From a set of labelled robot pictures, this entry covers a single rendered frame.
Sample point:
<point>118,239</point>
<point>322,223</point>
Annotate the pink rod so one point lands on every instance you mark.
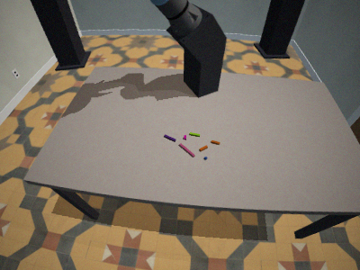
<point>187,150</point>

